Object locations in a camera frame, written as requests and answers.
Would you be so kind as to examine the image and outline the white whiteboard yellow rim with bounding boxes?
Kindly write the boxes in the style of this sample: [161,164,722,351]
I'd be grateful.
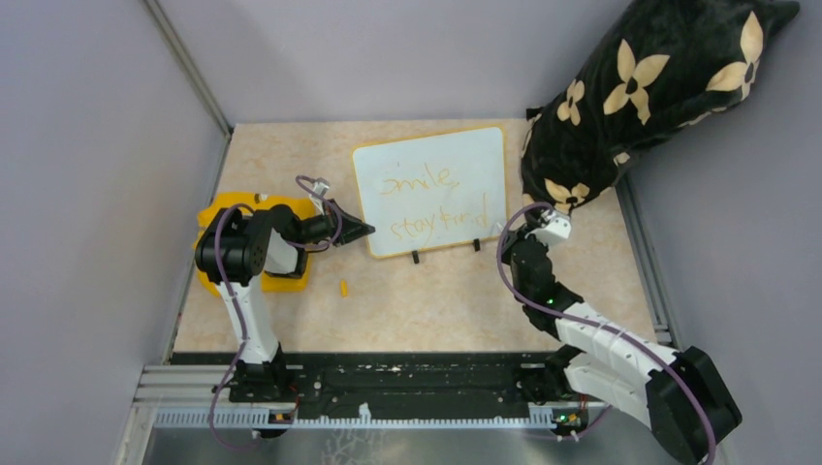
[351,125,508,259]

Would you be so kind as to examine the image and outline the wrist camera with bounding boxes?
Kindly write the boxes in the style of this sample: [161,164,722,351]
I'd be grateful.
[310,178,330,208]
[527,210,572,248]

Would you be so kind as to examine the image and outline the yellow folded cloth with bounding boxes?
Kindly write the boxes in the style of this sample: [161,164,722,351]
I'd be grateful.
[195,192,317,295]

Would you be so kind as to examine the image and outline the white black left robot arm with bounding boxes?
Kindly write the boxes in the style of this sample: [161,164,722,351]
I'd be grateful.
[195,200,376,401]

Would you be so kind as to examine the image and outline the black floral pillow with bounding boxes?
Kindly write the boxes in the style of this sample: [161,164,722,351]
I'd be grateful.
[520,1,801,230]

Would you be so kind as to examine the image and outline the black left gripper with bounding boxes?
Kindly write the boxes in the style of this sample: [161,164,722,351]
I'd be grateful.
[293,198,375,246]

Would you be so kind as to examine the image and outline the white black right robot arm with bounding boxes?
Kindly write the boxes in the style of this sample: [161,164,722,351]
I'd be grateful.
[497,231,743,464]

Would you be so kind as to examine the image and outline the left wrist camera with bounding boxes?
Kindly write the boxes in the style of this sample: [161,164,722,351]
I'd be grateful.
[310,178,330,208]

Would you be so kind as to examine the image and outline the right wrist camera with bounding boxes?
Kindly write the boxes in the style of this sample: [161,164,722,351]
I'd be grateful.
[527,210,572,248]

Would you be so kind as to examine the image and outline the aluminium frame post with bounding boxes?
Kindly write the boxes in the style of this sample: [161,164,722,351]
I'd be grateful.
[139,0,234,140]

